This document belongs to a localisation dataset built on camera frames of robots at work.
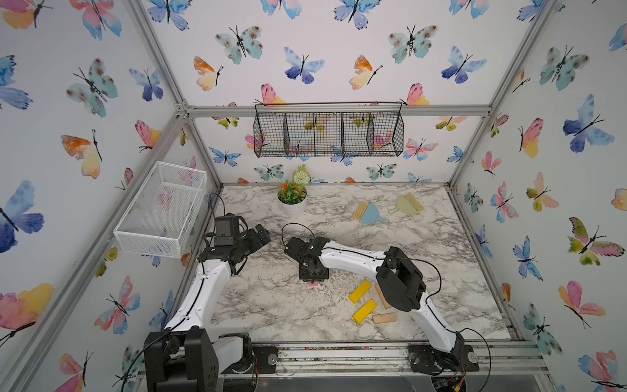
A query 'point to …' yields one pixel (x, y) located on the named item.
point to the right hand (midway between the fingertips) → (309, 275)
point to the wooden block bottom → (384, 318)
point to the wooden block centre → (386, 305)
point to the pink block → (315, 284)
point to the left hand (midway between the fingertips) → (262, 235)
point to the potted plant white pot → (292, 210)
